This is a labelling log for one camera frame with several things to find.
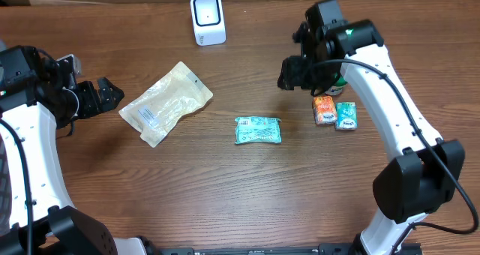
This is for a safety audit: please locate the beige pouch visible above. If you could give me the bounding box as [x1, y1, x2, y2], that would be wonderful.
[119, 61, 213, 148]

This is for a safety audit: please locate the white barcode scanner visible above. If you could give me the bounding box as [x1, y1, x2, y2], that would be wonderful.
[190, 0, 227, 47]

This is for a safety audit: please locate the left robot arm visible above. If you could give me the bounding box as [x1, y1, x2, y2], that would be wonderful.
[1, 46, 158, 254]

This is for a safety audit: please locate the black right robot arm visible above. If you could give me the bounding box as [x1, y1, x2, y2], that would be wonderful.
[277, 0, 465, 254]

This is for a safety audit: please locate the orange tissue pack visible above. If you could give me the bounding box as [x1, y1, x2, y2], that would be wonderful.
[312, 96, 338, 125]

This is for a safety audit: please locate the teal tissue pack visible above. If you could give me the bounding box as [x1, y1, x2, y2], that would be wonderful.
[335, 102, 358, 130]

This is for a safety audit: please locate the light blue wipes pack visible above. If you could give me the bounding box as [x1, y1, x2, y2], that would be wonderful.
[235, 116, 282, 145]

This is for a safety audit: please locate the grey plastic mesh basket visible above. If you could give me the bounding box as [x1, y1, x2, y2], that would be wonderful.
[0, 141, 11, 236]

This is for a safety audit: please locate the green lid jar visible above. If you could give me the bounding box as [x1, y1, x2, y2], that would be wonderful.
[325, 76, 347, 96]

